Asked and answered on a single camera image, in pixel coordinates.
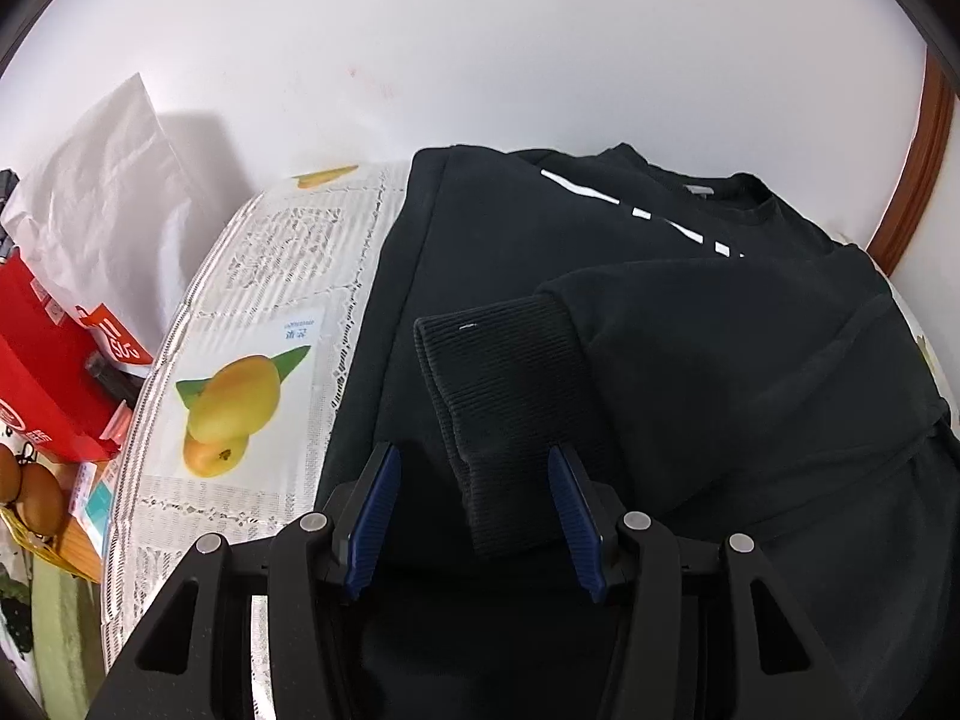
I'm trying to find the red and white packet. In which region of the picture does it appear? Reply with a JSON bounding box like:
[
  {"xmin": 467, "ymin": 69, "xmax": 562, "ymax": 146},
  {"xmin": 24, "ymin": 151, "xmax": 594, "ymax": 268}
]
[{"xmin": 73, "ymin": 303, "xmax": 156, "ymax": 380}]

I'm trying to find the yellow basket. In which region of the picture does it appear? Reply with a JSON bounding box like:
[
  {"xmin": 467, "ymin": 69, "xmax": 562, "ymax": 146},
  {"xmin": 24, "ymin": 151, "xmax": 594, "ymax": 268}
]
[{"xmin": 0, "ymin": 502, "xmax": 104, "ymax": 584}]

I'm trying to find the brown wooden door frame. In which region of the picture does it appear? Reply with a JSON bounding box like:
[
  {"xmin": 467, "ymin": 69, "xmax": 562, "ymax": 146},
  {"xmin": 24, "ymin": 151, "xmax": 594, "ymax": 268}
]
[{"xmin": 866, "ymin": 45, "xmax": 957, "ymax": 276}]

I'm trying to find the fruit-print tablecloth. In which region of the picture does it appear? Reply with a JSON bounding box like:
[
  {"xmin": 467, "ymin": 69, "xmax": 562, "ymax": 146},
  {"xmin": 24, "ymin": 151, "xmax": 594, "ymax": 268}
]
[{"xmin": 97, "ymin": 161, "xmax": 957, "ymax": 720}]

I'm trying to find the red cardboard box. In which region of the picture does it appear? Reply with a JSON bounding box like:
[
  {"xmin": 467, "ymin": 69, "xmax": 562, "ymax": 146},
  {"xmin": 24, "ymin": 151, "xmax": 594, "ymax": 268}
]
[{"xmin": 0, "ymin": 251, "xmax": 125, "ymax": 464}]

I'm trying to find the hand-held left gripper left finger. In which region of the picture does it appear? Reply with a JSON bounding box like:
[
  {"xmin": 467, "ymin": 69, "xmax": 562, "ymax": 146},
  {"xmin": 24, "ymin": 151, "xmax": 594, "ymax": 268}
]
[{"xmin": 90, "ymin": 442, "xmax": 402, "ymax": 720}]

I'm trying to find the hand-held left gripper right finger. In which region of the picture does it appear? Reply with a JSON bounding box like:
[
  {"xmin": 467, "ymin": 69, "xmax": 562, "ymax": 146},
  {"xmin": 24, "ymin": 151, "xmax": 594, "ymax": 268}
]
[{"xmin": 547, "ymin": 444, "xmax": 863, "ymax": 720}]

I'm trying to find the white paper bag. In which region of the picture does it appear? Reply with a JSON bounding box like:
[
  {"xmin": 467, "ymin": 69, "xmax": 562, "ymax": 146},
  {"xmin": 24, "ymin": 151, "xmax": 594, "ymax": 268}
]
[{"xmin": 0, "ymin": 73, "xmax": 248, "ymax": 361}]

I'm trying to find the black sweatshirt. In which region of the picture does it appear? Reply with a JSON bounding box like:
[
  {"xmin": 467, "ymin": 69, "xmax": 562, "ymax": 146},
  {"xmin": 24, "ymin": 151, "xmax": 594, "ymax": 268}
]
[{"xmin": 315, "ymin": 141, "xmax": 960, "ymax": 720}]

